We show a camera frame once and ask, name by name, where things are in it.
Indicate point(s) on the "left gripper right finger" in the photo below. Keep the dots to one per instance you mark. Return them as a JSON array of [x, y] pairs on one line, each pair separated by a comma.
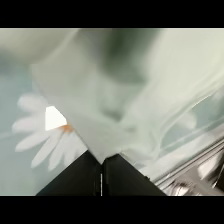
[[128, 180]]

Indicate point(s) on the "silver frame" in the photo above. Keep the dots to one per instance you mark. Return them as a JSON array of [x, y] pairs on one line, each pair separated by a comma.
[[196, 173]]

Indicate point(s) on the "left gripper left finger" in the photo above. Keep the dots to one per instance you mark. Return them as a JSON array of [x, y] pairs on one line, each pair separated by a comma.
[[77, 181]]

